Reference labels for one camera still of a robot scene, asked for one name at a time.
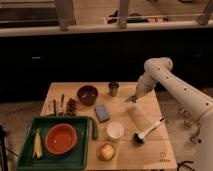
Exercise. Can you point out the orange bowl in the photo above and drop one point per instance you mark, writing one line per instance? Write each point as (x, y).
(60, 139)

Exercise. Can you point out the green cucumber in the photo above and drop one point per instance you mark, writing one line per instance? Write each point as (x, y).
(94, 129)

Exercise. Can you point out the dark maroon bowl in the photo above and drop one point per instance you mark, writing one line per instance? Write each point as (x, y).
(87, 95)

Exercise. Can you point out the yellow apple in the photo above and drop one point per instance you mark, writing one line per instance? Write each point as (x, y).
(106, 152)

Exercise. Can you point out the white paper cup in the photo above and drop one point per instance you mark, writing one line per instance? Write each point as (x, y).
(115, 130)

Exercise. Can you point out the brown grape bunch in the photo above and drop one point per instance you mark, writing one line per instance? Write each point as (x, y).
(71, 107)

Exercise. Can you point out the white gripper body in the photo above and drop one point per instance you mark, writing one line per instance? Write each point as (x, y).
(140, 94)

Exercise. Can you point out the metal cup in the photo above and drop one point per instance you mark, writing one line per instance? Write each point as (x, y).
(113, 88)

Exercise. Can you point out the yellow corn cob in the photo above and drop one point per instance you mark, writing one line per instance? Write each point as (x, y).
(37, 151)

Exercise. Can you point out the dark utensil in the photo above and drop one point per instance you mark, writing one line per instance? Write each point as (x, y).
(54, 107)

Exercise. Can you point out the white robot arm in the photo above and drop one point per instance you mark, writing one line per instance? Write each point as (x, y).
(193, 100)

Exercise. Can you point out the green plastic tray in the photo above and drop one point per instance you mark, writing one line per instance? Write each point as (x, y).
(73, 160)

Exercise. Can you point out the white handled black brush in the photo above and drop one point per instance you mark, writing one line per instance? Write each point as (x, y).
(139, 136)

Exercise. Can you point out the blue sponge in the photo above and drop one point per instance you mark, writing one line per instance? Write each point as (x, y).
(102, 113)

